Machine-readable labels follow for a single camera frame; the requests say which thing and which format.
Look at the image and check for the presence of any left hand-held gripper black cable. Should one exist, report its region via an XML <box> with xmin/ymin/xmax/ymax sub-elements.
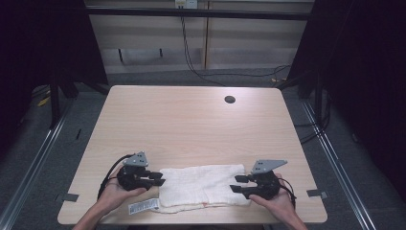
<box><xmin>97</xmin><ymin>153</ymin><xmax>136</xmax><ymax>201</ymax></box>

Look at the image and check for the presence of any black horizontal bar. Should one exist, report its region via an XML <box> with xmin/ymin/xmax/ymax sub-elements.
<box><xmin>85</xmin><ymin>7</ymin><xmax>313</xmax><ymax>22</ymax></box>

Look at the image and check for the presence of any black cables bundle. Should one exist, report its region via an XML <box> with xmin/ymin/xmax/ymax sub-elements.
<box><xmin>292</xmin><ymin>88</ymin><xmax>332</xmax><ymax>146</ymax></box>

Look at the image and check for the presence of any grey tape piece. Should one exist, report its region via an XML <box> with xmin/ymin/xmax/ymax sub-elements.
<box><xmin>55</xmin><ymin>193</ymin><xmax>79</xmax><ymax>203</ymax></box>
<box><xmin>305</xmin><ymin>189</ymin><xmax>329</xmax><ymax>200</ymax></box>

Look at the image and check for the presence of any black curtain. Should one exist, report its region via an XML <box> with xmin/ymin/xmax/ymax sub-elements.
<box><xmin>0</xmin><ymin>0</ymin><xmax>109</xmax><ymax>161</ymax></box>
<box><xmin>285</xmin><ymin>0</ymin><xmax>406</xmax><ymax>196</ymax></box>

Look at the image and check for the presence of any person's right hand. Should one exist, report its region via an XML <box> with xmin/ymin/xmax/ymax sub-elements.
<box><xmin>248</xmin><ymin>172</ymin><xmax>297</xmax><ymax>219</ymax></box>

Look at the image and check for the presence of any white towel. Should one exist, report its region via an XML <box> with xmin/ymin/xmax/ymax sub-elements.
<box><xmin>127</xmin><ymin>164</ymin><xmax>254</xmax><ymax>216</ymax></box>

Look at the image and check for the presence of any right hand-held gripper black cable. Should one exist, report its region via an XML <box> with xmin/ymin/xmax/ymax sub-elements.
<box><xmin>277</xmin><ymin>177</ymin><xmax>298</xmax><ymax>209</ymax></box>

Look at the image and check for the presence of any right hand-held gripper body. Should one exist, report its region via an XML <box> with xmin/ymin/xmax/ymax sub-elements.
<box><xmin>240</xmin><ymin>159</ymin><xmax>288</xmax><ymax>201</ymax></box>

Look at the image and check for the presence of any hand-held gripper black cable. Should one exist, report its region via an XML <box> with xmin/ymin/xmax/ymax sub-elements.
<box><xmin>97</xmin><ymin>153</ymin><xmax>136</xmax><ymax>201</ymax></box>
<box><xmin>277</xmin><ymin>177</ymin><xmax>298</xmax><ymax>209</ymax></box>

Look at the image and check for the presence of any black stand leg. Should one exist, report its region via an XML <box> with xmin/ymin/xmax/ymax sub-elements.
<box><xmin>48</xmin><ymin>75</ymin><xmax>62</xmax><ymax>130</ymax></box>

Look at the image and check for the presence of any metal floor rail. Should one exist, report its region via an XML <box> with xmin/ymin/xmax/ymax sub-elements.
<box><xmin>0</xmin><ymin>101</ymin><xmax>75</xmax><ymax>230</ymax></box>
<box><xmin>301</xmin><ymin>99</ymin><xmax>378</xmax><ymax>230</ymax></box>

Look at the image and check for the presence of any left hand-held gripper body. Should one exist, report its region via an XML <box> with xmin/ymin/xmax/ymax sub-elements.
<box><xmin>116</xmin><ymin>150</ymin><xmax>151</xmax><ymax>192</ymax></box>

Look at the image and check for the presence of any long black floor cable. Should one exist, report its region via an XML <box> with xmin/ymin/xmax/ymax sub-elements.
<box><xmin>179</xmin><ymin>8</ymin><xmax>292</xmax><ymax>88</ymax></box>

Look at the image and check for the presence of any white wall outlet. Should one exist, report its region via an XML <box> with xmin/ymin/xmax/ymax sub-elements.
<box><xmin>174</xmin><ymin>0</ymin><xmax>199</xmax><ymax>10</ymax></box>

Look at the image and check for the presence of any yellow floor object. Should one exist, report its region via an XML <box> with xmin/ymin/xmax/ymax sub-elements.
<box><xmin>36</xmin><ymin>95</ymin><xmax>52</xmax><ymax>107</ymax></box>

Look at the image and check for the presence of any person's left hand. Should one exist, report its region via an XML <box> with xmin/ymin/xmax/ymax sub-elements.
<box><xmin>98</xmin><ymin>165</ymin><xmax>148</xmax><ymax>210</ymax></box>

